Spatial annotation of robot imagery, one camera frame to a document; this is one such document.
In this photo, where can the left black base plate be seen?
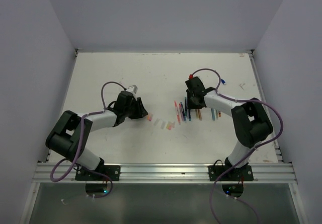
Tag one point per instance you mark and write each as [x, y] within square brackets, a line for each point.
[99, 174]

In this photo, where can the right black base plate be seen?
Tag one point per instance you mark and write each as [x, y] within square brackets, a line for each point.
[239, 174]

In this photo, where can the aluminium front rail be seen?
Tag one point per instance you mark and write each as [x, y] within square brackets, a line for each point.
[198, 173]

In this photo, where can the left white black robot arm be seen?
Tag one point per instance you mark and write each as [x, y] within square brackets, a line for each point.
[71, 132]

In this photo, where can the orange pen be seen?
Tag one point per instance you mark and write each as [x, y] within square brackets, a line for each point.
[199, 114]

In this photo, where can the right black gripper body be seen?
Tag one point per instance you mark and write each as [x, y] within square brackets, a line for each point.
[191, 103]

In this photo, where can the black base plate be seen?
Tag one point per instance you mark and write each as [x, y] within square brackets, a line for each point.
[99, 174]
[239, 174]

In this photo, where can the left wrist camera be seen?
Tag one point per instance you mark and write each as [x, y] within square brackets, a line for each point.
[133, 89]

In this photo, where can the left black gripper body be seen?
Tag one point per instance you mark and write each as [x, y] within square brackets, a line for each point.
[128, 109]

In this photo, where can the teal pen right side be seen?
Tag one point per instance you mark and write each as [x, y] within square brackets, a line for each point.
[213, 112]

